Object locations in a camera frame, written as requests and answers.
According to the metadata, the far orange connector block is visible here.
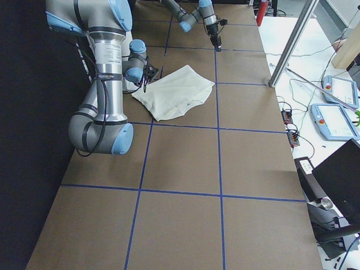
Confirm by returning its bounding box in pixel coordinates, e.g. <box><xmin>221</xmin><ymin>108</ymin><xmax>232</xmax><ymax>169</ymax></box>
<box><xmin>281</xmin><ymin>110</ymin><xmax>293</xmax><ymax>125</ymax></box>

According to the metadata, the near orange connector block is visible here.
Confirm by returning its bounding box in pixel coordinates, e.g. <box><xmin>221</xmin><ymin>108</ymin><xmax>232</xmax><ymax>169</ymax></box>
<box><xmin>287</xmin><ymin>130</ymin><xmax>300</xmax><ymax>148</ymax></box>

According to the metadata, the near teach pendant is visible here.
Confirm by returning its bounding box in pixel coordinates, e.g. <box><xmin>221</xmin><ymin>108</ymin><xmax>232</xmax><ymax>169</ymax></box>
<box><xmin>310</xmin><ymin>103</ymin><xmax>359</xmax><ymax>141</ymax></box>

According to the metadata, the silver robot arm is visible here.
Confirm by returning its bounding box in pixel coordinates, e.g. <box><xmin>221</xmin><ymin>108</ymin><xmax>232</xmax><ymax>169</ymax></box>
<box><xmin>46</xmin><ymin>1</ymin><xmax>158</xmax><ymax>157</ymax></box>
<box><xmin>159</xmin><ymin>0</ymin><xmax>228</xmax><ymax>52</ymax></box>

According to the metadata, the wooden board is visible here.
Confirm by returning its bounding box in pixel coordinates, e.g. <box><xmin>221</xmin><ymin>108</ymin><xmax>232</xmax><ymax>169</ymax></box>
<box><xmin>331</xmin><ymin>0</ymin><xmax>360</xmax><ymax>70</ymax></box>

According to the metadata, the far teach pendant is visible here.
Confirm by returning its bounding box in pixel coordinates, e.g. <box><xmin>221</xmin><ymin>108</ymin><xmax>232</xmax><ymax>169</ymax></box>
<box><xmin>322</xmin><ymin>75</ymin><xmax>359</xmax><ymax>109</ymax></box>

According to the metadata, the red fire extinguisher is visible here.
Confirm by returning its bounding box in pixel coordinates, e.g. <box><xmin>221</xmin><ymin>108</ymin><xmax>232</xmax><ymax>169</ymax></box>
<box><xmin>256</xmin><ymin>0</ymin><xmax>268</xmax><ymax>26</ymax></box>

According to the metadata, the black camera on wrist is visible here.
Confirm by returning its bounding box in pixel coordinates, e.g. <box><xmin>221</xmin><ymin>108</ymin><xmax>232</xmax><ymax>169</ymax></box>
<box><xmin>218</xmin><ymin>19</ymin><xmax>228</xmax><ymax>26</ymax></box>

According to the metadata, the black monitor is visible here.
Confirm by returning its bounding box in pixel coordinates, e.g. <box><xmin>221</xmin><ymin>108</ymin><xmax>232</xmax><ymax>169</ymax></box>
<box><xmin>312</xmin><ymin>139</ymin><xmax>359</xmax><ymax>224</ymax></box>

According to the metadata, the cream long-sleeve cat shirt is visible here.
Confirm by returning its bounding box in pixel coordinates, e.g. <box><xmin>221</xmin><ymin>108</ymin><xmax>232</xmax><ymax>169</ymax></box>
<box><xmin>132</xmin><ymin>65</ymin><xmax>215</xmax><ymax>122</ymax></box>

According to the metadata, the black monitor stand base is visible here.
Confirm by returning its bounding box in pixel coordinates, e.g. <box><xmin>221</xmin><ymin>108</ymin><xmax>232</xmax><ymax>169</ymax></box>
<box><xmin>307</xmin><ymin>202</ymin><xmax>359</xmax><ymax>259</ymax></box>

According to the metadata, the teach pendant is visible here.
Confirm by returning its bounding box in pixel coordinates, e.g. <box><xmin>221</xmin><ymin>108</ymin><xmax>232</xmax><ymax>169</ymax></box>
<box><xmin>310</xmin><ymin>103</ymin><xmax>359</xmax><ymax>141</ymax></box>
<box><xmin>322</xmin><ymin>75</ymin><xmax>359</xmax><ymax>109</ymax></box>

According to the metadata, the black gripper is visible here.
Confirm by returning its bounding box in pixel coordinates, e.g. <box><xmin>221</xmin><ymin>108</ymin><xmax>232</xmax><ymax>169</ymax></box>
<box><xmin>145</xmin><ymin>65</ymin><xmax>159</xmax><ymax>82</ymax></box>
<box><xmin>205</xmin><ymin>22</ymin><xmax>222</xmax><ymax>51</ymax></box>

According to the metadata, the black box with label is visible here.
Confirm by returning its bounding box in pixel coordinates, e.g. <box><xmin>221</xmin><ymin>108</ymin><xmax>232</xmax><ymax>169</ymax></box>
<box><xmin>294</xmin><ymin>157</ymin><xmax>327</xmax><ymax>202</ymax></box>

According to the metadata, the orange connector block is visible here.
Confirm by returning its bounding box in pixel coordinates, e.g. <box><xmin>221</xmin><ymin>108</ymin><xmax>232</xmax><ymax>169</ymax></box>
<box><xmin>287</xmin><ymin>130</ymin><xmax>300</xmax><ymax>148</ymax></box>
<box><xmin>281</xmin><ymin>110</ymin><xmax>293</xmax><ymax>125</ymax></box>

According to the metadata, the aluminium frame post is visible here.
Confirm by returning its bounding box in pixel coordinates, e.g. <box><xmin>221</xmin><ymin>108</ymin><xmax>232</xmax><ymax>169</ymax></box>
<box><xmin>268</xmin><ymin>0</ymin><xmax>319</xmax><ymax>88</ymax></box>

